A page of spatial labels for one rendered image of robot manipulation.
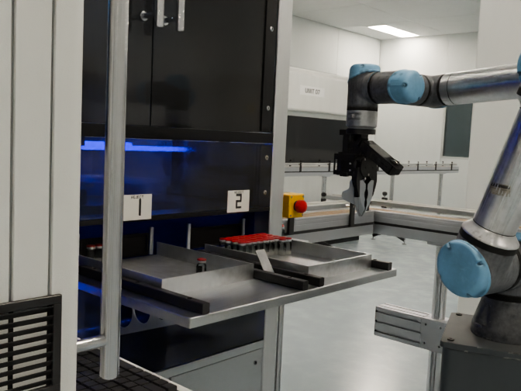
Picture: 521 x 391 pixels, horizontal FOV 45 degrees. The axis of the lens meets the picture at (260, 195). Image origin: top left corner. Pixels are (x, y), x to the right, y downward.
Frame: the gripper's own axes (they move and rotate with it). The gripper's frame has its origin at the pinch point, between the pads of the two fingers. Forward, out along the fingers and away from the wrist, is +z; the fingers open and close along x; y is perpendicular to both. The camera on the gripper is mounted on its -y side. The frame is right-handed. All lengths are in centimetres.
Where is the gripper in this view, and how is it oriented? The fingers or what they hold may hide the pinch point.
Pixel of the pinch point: (363, 211)
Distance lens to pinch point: 154.9
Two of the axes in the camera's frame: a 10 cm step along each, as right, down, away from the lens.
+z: -0.5, 9.9, 0.9
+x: -6.7, 0.4, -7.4
